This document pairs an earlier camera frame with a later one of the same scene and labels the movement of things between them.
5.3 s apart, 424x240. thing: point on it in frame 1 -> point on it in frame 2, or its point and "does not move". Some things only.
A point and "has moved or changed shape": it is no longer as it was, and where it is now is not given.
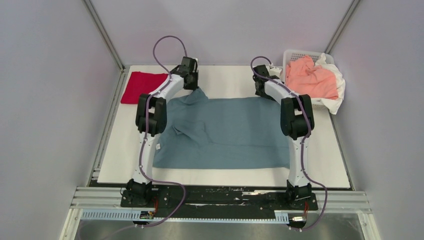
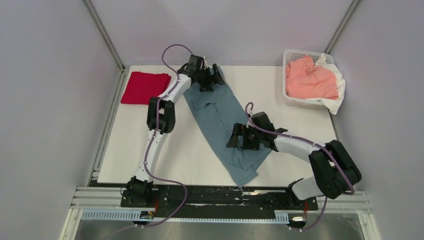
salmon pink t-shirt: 304,78 does not move
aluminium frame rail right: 334,40 does not move
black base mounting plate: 181,201 does not move
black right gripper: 265,96 -> 241,130
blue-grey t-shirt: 203,132 has moved or changed shape
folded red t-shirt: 140,83 does not move
